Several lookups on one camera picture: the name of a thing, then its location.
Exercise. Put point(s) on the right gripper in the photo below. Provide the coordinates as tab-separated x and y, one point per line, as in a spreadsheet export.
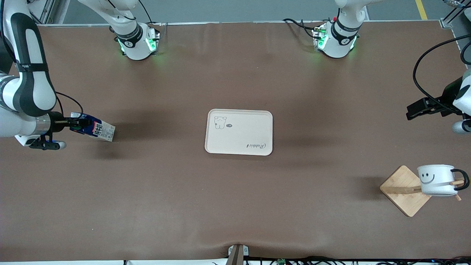
56	122

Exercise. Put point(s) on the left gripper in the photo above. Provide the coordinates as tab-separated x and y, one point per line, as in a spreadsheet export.
445	97

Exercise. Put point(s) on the blue white milk carton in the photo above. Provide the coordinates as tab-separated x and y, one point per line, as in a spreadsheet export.
99	130

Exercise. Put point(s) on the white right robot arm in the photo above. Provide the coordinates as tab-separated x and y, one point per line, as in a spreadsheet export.
29	73

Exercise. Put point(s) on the wooden cup rack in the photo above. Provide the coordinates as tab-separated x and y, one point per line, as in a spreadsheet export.
404	198

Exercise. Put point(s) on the brown table mat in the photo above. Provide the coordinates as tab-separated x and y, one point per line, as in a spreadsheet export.
147	191

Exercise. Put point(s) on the cream tray with Rabbit print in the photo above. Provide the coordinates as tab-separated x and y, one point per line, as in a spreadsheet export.
243	136

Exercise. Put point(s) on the aluminium frame post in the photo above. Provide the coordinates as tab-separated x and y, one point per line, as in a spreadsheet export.
454	18
40	11

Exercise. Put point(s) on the metal bracket with brown post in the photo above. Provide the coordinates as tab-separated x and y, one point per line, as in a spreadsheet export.
237	254

